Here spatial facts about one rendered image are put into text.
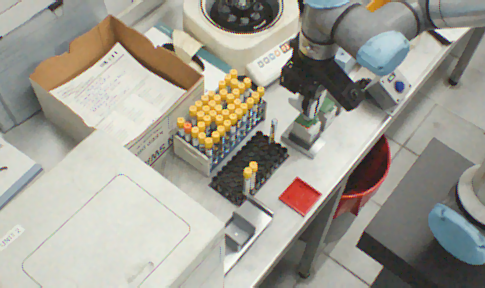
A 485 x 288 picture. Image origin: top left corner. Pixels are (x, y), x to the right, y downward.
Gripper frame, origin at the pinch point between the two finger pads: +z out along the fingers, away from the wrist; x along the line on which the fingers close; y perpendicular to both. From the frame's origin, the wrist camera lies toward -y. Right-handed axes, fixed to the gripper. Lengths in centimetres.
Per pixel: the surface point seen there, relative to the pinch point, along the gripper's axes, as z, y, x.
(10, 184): 4, 40, 49
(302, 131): 3.6, 0.6, 2.0
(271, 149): 7.6, 4.4, 7.6
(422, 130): 97, -12, -92
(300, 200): 9.6, -7.2, 13.2
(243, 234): 5.8, -3.3, 28.4
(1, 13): -16, 57, 28
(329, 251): 97, -10, -22
